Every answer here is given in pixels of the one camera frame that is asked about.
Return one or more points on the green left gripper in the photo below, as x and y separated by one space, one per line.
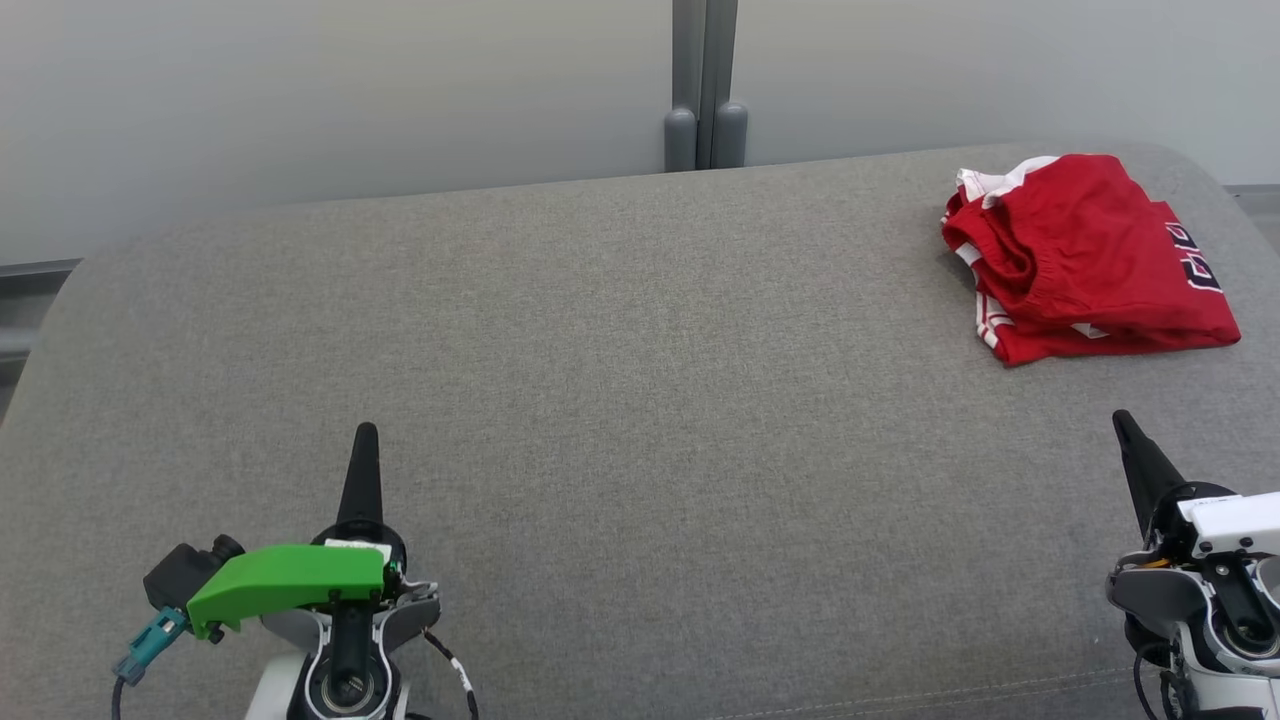
290 580

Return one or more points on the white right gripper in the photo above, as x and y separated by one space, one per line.
1240 520

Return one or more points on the red jersey shirt number 23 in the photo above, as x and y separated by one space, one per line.
1190 325

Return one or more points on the red shorts with white stripes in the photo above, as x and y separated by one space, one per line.
1080 230

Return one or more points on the grey fabric sofa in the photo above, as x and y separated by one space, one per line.
650 400

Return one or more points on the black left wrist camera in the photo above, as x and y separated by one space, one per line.
175 575

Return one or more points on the grey partition post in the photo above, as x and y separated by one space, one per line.
705 80

